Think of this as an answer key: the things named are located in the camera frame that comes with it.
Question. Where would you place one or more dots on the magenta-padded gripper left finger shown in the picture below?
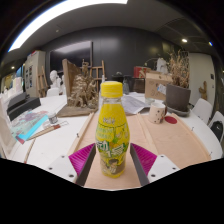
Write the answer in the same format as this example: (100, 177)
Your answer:
(61, 166)

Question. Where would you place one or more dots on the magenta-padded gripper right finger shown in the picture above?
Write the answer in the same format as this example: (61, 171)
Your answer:
(163, 166)

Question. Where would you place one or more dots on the yellow drink bottle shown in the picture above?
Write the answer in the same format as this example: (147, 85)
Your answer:
(112, 133)

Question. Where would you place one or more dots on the light wooden drawing board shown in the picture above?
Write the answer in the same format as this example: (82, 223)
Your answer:
(166, 140)

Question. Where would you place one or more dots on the wooden paintbrush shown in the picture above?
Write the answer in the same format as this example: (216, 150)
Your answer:
(46, 130)

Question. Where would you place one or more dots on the flat round red coaster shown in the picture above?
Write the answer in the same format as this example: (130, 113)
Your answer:
(171, 120)

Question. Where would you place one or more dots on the small paint jar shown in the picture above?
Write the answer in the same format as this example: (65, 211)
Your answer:
(52, 118)

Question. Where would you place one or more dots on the black backpack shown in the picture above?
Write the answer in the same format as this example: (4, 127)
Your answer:
(218, 130)

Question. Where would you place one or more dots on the white chair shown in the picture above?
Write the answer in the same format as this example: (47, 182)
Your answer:
(202, 110)
(218, 116)

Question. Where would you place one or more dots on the black case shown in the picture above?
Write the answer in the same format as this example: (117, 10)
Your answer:
(21, 105)

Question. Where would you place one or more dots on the brown relief sculpture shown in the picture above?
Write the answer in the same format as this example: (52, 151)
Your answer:
(83, 93)

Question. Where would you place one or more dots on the brown cardboard box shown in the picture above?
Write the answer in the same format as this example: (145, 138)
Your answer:
(155, 86)

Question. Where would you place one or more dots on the slim white plaster statue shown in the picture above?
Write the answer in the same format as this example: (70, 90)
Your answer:
(63, 85)

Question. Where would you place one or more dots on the white plaster bust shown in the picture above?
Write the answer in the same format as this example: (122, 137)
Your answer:
(55, 80)

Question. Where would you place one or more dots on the wooden easel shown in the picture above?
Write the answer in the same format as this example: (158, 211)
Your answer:
(97, 71)
(43, 81)

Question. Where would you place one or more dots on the red box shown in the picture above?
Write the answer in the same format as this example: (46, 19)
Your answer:
(140, 71)

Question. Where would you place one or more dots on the white cabinet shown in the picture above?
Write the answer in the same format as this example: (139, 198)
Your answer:
(33, 71)

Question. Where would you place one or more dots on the round ceiling spotlight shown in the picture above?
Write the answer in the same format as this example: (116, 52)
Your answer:
(210, 43)
(184, 40)

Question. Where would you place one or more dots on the bright ceiling light panel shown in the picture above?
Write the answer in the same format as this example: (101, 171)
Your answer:
(50, 16)

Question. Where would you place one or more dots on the wooden wall figure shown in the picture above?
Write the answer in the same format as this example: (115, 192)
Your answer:
(203, 90)

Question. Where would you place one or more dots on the black wall screen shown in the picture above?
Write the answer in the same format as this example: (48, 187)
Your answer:
(71, 55)

